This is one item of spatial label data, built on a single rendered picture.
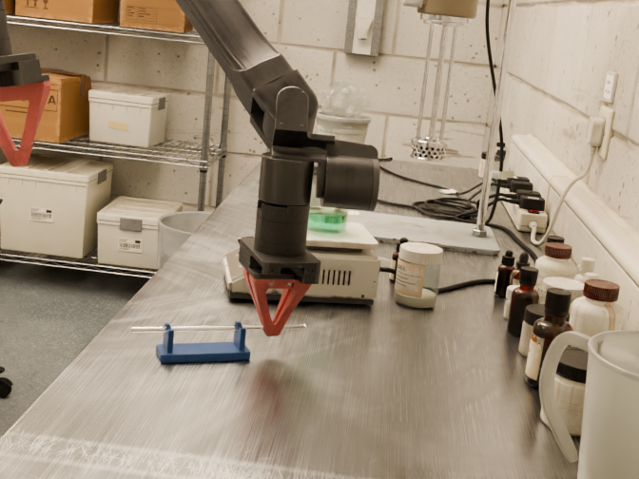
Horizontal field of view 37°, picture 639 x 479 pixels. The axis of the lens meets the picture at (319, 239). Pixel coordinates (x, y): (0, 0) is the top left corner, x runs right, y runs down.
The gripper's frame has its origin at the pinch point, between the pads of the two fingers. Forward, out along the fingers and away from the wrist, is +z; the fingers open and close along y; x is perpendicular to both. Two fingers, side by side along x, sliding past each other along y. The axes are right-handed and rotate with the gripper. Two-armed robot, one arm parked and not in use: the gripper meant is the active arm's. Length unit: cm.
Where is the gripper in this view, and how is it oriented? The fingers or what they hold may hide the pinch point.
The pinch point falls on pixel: (272, 327)
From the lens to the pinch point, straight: 107.0
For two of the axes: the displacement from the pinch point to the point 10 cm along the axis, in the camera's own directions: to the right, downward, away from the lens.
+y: -3.3, -2.6, 9.1
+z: -1.0, 9.7, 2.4
